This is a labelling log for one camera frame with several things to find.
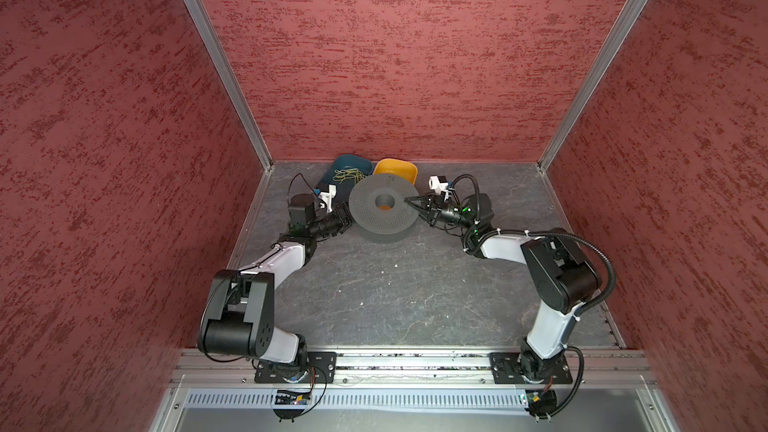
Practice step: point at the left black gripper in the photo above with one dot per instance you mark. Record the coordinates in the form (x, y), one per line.
(342, 223)

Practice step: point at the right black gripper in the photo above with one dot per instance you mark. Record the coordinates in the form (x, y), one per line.
(434, 207)

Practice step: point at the grey cable spool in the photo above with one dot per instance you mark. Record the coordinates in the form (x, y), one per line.
(379, 209)

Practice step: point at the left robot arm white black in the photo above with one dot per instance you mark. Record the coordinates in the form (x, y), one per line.
(238, 318)

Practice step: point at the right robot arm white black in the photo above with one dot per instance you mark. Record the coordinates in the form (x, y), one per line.
(562, 275)

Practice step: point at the teal plastic bin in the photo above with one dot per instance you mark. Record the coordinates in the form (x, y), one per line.
(345, 172)

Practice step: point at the yellow plastic bin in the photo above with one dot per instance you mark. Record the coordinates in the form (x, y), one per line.
(403, 169)

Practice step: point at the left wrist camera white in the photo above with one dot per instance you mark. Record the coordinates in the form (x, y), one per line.
(327, 196)

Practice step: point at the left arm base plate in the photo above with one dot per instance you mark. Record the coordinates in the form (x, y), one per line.
(319, 368)

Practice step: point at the white vented cable duct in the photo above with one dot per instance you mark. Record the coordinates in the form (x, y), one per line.
(495, 401)

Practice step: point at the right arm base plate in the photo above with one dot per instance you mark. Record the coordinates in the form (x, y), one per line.
(504, 368)

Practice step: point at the aluminium front rail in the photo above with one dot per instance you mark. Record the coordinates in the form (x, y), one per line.
(422, 367)

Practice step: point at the left aluminium corner post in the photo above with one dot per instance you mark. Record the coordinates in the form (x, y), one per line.
(218, 56)

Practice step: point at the aluminium corner post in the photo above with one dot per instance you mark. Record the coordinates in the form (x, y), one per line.
(218, 56)
(620, 30)

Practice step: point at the right aluminium corner post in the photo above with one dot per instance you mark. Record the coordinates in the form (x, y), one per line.
(620, 30)

